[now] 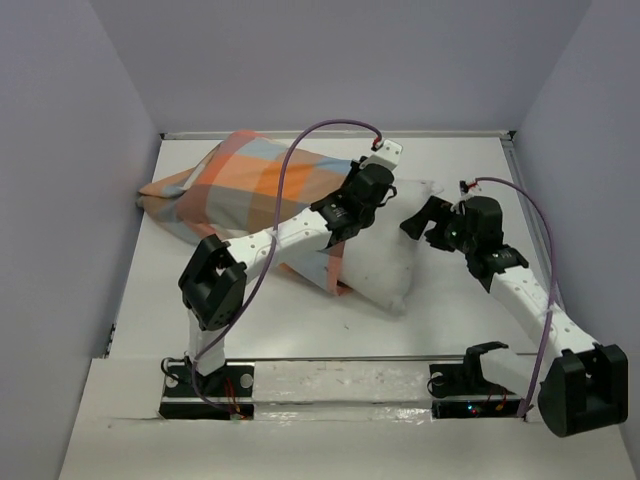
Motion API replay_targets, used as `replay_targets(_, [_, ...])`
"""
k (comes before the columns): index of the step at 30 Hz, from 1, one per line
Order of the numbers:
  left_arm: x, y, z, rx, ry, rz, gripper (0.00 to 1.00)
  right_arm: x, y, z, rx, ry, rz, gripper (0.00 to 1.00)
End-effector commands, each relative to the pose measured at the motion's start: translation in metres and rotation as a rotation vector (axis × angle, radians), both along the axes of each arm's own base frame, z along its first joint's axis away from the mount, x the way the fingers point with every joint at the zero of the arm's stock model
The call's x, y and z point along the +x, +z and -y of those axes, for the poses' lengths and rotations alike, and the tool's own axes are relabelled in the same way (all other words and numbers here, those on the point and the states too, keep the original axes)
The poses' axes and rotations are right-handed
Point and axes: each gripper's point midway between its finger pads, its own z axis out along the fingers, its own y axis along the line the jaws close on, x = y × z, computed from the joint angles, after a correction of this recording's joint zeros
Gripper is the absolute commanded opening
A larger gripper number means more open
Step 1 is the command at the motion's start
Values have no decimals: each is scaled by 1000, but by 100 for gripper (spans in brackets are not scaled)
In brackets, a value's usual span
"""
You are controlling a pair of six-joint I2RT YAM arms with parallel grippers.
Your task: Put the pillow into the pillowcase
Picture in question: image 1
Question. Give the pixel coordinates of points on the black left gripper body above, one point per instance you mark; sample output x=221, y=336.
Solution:
x=354, y=168

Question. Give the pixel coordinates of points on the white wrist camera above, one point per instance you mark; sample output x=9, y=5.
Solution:
x=385, y=153
x=467, y=189

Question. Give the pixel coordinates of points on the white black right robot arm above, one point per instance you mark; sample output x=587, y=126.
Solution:
x=576, y=384

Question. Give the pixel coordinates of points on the white pillow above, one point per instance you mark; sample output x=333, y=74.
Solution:
x=379, y=262

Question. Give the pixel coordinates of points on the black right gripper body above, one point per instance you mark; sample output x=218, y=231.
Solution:
x=450, y=234

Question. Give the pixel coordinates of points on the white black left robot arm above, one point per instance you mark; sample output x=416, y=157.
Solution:
x=214, y=281

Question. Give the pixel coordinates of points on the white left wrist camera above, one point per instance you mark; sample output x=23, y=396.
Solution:
x=385, y=153

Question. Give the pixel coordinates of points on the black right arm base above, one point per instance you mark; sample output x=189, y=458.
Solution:
x=490, y=381

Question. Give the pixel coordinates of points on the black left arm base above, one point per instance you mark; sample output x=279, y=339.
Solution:
x=226, y=394

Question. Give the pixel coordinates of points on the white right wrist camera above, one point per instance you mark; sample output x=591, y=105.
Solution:
x=467, y=189

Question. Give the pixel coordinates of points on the multicolour checked pillowcase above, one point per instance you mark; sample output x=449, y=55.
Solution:
x=232, y=191

